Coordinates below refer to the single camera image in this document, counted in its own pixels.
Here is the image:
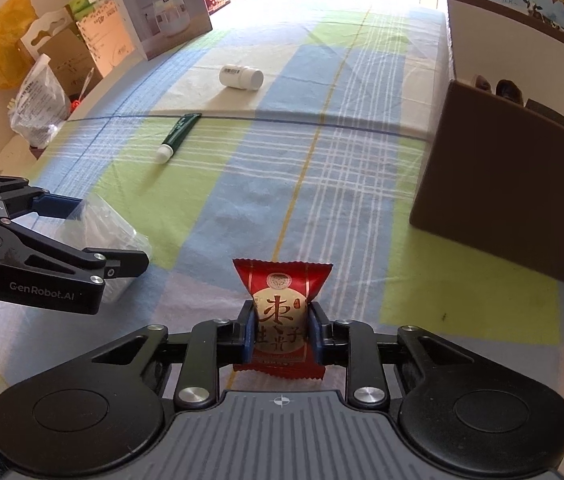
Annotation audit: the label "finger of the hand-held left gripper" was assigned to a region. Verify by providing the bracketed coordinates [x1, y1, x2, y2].
[1, 187, 85, 221]
[9, 224, 150, 283]

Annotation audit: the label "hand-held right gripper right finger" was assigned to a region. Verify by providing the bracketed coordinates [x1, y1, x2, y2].
[309, 302, 473, 408]

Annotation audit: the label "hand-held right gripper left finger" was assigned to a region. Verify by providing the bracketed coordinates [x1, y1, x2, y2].
[87, 300, 259, 409]

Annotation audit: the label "clear bag of white swabs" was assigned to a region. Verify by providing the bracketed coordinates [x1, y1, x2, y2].
[54, 195, 153, 306]

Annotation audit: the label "red snack packet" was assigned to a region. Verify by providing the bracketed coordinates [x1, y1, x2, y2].
[232, 258, 335, 380]

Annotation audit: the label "brown cardboard box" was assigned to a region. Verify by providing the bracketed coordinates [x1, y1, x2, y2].
[409, 0, 564, 306]

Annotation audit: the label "desktop with checked cloth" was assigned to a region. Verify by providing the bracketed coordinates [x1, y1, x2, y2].
[0, 0, 564, 411]

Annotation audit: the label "clear printed plastic bag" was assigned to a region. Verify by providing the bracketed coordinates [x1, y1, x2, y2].
[8, 55, 71, 149]

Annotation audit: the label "dark green tube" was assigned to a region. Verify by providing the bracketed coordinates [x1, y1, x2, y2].
[158, 112, 203, 163]

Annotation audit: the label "brown cardboard hang-tag package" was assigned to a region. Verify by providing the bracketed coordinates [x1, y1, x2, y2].
[21, 7, 105, 106]

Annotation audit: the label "yellow plastic bag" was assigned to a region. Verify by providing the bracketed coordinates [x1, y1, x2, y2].
[0, 0, 41, 91]

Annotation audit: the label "pink paper card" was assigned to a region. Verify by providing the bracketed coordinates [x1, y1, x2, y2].
[74, 2, 146, 79]

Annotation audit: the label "green tissue box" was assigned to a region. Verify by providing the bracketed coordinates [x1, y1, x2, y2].
[68, 0, 113, 24]

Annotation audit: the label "white pill bottle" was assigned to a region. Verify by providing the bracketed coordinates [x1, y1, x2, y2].
[219, 64, 265, 92]

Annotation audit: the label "grey humidifier box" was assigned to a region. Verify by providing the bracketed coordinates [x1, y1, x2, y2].
[105, 0, 214, 62]

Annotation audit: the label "black box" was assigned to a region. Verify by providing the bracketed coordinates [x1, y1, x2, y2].
[524, 99, 564, 142]

